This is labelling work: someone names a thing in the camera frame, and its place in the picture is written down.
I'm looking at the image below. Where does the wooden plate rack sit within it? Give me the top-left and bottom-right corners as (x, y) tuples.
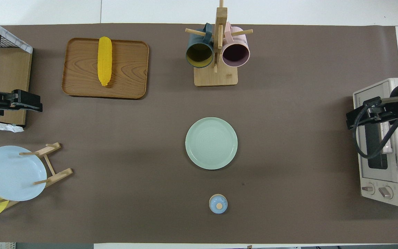
(0, 142), (74, 210)

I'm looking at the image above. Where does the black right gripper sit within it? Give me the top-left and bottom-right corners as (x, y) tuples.
(346, 98), (383, 130)

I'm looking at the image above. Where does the wire basket wooden shelf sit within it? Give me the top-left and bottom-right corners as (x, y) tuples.
(0, 14), (34, 128)

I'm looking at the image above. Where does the brown wooden tray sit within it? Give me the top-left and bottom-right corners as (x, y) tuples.
(61, 37), (150, 100)

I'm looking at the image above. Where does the yellow corn cob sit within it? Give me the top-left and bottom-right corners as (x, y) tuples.
(97, 36), (113, 86)

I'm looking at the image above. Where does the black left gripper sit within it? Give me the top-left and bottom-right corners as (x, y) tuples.
(0, 89), (43, 113)

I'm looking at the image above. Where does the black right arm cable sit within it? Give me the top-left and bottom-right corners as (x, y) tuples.
(354, 99), (398, 159)

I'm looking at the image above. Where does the pink mug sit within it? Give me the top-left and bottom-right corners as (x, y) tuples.
(222, 21), (250, 68)

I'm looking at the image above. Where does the light blue plate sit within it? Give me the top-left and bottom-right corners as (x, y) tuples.
(0, 146), (47, 202)

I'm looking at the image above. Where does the pale green plate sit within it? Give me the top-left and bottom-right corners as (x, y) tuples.
(185, 117), (238, 170)

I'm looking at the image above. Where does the small blue call bell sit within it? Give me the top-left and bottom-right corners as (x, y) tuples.
(209, 194), (228, 214)

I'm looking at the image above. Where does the brown table mat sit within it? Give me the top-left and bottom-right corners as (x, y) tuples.
(0, 24), (398, 243)

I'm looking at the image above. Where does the wooden mug rack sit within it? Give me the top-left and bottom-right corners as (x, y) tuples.
(185, 0), (254, 87)

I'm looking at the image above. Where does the dark blue mug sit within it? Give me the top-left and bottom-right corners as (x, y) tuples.
(186, 24), (215, 68)

